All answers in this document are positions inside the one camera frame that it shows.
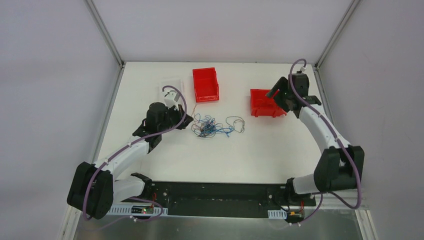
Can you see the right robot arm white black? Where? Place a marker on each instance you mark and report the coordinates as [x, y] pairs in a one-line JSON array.
[[340, 165]]

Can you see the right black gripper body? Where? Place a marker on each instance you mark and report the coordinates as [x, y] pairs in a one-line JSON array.
[[279, 93]]

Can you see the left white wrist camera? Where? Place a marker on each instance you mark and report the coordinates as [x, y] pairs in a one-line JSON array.
[[171, 99]]

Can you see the red bin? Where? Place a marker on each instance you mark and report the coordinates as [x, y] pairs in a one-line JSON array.
[[205, 84], [261, 105]]

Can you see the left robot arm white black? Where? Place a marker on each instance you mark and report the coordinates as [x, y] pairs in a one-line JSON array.
[[95, 186]]

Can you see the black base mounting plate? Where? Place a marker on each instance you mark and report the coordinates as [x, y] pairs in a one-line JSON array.
[[230, 200]]

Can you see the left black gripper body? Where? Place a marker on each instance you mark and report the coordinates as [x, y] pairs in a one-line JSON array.
[[182, 120]]

